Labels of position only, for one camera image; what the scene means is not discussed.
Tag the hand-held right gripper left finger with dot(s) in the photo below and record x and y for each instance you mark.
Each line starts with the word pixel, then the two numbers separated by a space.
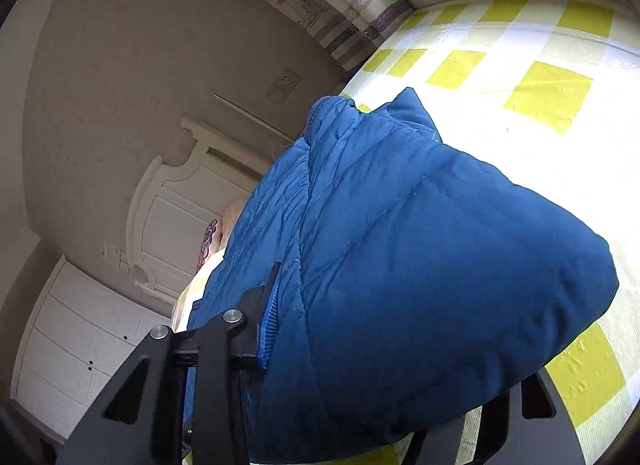
pixel 267 330

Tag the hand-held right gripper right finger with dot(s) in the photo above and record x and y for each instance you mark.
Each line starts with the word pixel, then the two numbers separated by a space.
pixel 565 440

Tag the cream pillow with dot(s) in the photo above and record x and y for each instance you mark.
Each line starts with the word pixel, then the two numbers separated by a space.
pixel 232 225

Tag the white wooden headboard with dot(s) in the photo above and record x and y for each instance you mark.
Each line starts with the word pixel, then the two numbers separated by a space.
pixel 175 215

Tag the printed striped curtain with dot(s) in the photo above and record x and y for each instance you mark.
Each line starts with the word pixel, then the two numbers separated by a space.
pixel 340 0

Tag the wall socket plate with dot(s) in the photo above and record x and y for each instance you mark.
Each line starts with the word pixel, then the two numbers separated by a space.
pixel 282 86

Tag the yellow checked bed blanket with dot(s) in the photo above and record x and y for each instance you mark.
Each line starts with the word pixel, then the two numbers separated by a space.
pixel 550 145

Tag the red patterned pillow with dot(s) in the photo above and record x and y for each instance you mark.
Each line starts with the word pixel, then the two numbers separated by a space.
pixel 209 245

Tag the white wardrobe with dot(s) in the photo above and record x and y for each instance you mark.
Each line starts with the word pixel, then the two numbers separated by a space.
pixel 75 345

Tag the blue puffer jacket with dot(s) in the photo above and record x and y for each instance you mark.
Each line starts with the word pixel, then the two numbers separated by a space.
pixel 400 270

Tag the white wall switch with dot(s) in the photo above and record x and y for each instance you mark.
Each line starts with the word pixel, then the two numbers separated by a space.
pixel 115 255

